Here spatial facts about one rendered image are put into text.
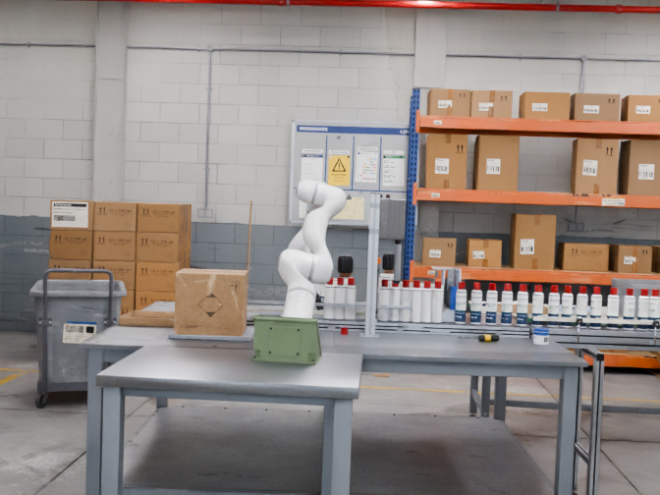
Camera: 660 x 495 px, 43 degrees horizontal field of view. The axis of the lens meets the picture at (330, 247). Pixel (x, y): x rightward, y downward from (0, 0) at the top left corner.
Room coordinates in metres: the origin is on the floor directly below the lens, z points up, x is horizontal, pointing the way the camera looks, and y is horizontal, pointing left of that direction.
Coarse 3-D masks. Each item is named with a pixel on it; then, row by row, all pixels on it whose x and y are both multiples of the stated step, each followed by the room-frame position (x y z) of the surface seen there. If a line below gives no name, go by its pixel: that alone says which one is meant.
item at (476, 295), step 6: (474, 282) 4.07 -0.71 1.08; (474, 288) 4.05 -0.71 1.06; (474, 294) 4.04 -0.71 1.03; (480, 294) 4.05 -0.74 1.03; (474, 300) 4.04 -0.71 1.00; (480, 300) 4.05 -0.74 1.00; (474, 306) 4.04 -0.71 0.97; (480, 306) 4.05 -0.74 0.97; (474, 312) 4.04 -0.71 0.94; (480, 312) 4.05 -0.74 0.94; (474, 318) 4.04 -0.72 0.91; (480, 318) 4.05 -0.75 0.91; (474, 324) 4.04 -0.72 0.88
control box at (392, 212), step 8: (384, 200) 3.89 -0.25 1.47; (392, 200) 3.92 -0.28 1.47; (400, 200) 3.98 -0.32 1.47; (384, 208) 3.89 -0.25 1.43; (392, 208) 3.92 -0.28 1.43; (400, 208) 3.98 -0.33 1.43; (384, 216) 3.89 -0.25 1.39; (392, 216) 3.92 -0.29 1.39; (400, 216) 3.98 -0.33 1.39; (384, 224) 3.89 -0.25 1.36; (392, 224) 3.93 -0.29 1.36; (400, 224) 3.98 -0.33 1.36; (384, 232) 3.89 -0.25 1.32; (392, 232) 3.93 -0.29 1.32; (400, 232) 3.99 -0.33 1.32
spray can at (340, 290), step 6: (342, 282) 4.06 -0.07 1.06; (336, 288) 4.05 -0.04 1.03; (342, 288) 4.05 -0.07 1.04; (336, 294) 4.05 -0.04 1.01; (342, 294) 4.05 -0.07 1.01; (336, 300) 4.05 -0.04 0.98; (342, 300) 4.05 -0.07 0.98; (336, 306) 4.05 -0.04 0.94; (342, 306) 4.05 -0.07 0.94; (336, 312) 4.05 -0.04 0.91; (342, 312) 4.05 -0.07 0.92; (336, 318) 4.05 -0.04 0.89; (342, 318) 4.05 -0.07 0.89
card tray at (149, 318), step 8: (128, 312) 4.11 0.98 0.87; (136, 312) 4.20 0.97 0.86; (144, 312) 4.20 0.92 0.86; (152, 312) 4.20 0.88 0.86; (160, 312) 4.20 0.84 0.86; (168, 312) 4.20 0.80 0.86; (120, 320) 3.95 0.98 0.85; (128, 320) 3.95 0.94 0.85; (136, 320) 3.94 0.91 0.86; (144, 320) 3.94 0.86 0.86; (152, 320) 3.94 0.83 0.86; (160, 320) 3.94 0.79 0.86; (168, 320) 3.94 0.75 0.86
